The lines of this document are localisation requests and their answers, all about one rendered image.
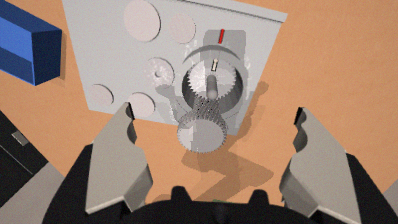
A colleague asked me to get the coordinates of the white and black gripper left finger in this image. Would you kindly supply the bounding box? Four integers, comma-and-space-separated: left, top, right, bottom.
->
42, 102, 153, 224

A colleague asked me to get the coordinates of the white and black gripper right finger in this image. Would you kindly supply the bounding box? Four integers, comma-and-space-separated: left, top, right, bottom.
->
279, 107, 398, 224

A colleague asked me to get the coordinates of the blue open tray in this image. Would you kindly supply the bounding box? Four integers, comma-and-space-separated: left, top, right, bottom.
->
0, 0, 62, 86

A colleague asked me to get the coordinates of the grey toothed gear with painted arrow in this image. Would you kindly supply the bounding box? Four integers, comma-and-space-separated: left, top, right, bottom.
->
187, 59, 236, 100

